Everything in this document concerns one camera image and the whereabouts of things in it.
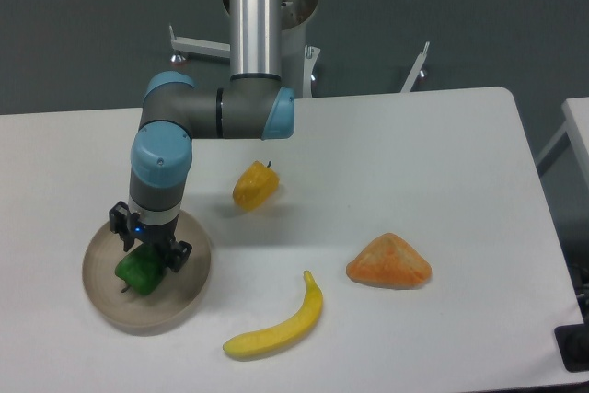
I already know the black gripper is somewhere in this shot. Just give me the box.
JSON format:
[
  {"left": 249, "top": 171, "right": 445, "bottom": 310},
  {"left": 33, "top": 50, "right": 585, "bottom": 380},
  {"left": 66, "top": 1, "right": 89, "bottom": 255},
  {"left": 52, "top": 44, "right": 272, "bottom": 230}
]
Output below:
[{"left": 109, "top": 202, "right": 191, "bottom": 272}]

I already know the green toy bell pepper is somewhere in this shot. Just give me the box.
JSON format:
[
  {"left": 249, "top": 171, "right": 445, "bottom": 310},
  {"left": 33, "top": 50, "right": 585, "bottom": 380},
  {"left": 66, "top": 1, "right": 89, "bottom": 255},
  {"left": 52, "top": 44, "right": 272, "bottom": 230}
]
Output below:
[{"left": 114, "top": 244, "right": 165, "bottom": 296}]

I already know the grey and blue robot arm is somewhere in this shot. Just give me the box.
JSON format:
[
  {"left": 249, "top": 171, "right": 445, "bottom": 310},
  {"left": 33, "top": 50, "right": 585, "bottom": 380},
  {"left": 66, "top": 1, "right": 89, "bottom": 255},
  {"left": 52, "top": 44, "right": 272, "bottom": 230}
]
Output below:
[{"left": 109, "top": 0, "right": 295, "bottom": 272}]

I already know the beige round plate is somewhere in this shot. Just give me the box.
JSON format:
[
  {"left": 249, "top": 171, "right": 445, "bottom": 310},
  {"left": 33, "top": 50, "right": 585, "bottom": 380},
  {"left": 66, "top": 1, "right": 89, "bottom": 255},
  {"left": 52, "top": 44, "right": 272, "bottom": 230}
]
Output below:
[{"left": 82, "top": 211, "right": 212, "bottom": 335}]

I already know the yellow toy bell pepper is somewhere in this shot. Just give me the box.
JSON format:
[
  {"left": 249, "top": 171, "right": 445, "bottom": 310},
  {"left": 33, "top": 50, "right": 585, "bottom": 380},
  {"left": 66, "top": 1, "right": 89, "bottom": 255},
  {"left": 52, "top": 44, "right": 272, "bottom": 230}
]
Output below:
[{"left": 232, "top": 161, "right": 280, "bottom": 212}]

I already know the yellow toy banana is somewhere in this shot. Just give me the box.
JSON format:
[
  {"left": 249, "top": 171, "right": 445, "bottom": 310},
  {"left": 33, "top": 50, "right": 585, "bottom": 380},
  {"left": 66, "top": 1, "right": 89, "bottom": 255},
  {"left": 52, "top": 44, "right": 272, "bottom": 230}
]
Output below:
[{"left": 222, "top": 270, "right": 324, "bottom": 360}]

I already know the orange toy pumpkin wedge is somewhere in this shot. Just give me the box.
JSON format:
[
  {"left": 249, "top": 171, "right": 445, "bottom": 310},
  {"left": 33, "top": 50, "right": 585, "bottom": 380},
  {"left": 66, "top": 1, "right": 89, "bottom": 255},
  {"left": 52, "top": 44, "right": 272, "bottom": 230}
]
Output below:
[{"left": 346, "top": 233, "right": 433, "bottom": 289}]

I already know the black device at table edge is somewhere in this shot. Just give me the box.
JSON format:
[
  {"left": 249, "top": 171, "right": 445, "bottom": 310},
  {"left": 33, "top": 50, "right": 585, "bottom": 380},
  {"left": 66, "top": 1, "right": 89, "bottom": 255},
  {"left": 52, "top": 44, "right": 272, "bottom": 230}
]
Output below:
[{"left": 554, "top": 324, "right": 588, "bottom": 373}]

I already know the white side table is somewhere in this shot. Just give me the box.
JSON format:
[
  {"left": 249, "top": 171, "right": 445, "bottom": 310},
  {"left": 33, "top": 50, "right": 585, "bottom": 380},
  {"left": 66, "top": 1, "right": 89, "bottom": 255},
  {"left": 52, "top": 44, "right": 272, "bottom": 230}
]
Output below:
[{"left": 535, "top": 97, "right": 589, "bottom": 184}]

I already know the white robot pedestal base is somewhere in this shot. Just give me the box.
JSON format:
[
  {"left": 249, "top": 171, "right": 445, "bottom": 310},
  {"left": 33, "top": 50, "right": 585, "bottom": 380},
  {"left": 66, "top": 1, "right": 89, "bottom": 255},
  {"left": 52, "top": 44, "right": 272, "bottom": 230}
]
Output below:
[{"left": 167, "top": 0, "right": 432, "bottom": 99}]

